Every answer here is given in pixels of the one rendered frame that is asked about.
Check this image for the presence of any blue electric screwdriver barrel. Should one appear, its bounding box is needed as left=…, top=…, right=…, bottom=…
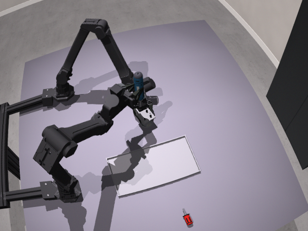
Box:
left=133, top=72, right=144, bottom=107

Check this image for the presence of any dark grey cylinder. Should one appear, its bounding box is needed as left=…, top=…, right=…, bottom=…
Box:
left=141, top=121, right=153, bottom=128

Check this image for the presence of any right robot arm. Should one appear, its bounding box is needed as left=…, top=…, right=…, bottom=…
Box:
left=33, top=83, right=130, bottom=200

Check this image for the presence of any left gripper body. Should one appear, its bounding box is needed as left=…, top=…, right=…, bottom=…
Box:
left=135, top=100, right=152, bottom=112

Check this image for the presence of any white shallow rectangular tray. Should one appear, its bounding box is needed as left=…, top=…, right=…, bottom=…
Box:
left=106, top=135, right=201, bottom=197

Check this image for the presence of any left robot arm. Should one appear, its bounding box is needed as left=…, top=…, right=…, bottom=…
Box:
left=56, top=19, right=156, bottom=102

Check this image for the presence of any red-handled screwdriver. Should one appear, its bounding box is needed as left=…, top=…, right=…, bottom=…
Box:
left=183, top=209, right=193, bottom=225

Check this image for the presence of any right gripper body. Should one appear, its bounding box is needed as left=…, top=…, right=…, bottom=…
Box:
left=124, top=90, right=136, bottom=110

